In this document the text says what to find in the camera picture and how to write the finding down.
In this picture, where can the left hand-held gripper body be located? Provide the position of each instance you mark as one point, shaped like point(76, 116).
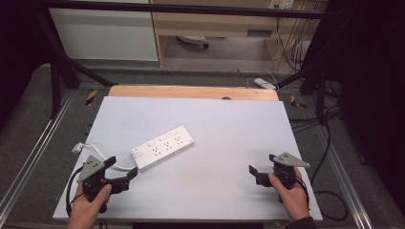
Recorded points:
point(90, 168)

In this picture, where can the office chair base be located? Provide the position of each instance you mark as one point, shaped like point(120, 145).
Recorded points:
point(195, 40)

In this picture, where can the white wall socket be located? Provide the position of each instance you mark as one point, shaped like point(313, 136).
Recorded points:
point(281, 4)

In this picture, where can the white cabinet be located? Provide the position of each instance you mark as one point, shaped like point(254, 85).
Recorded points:
point(102, 31)

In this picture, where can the black metal frame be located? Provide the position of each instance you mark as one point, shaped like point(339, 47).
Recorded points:
point(57, 82)

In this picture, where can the person's left hand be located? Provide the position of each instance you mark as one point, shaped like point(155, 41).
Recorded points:
point(86, 206)

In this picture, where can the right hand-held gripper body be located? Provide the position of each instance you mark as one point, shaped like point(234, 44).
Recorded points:
point(285, 171)

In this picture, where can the white table cover sheet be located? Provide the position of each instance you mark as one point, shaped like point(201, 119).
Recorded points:
point(223, 152)

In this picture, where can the person's right hand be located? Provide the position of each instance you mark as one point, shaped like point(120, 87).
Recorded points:
point(294, 200)

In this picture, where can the aluminium floor rail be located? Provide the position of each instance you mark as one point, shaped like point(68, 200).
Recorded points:
point(30, 159)
point(345, 181)

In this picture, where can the small white floor power strip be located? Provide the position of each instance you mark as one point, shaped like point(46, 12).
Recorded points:
point(264, 83)

